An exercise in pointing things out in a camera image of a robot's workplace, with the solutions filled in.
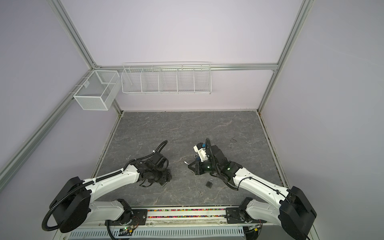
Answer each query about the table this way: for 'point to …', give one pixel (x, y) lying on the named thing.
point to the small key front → (201, 193)
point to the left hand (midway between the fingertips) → (166, 179)
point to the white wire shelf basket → (166, 78)
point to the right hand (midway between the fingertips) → (188, 167)
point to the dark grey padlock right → (209, 184)
